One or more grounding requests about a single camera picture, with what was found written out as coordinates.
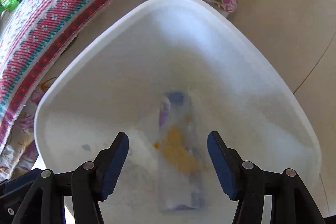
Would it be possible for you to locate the red green patterned tablecloth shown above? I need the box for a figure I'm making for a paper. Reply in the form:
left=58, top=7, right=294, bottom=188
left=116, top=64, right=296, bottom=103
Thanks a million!
left=1, top=0, right=111, bottom=145

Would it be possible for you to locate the white plastic trash bin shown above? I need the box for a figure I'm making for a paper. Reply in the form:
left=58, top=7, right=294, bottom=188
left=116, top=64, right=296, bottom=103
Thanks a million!
left=35, top=0, right=321, bottom=223

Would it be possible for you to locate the trash item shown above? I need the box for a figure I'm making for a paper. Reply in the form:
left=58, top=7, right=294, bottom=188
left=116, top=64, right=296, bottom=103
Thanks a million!
left=154, top=90, right=205, bottom=212

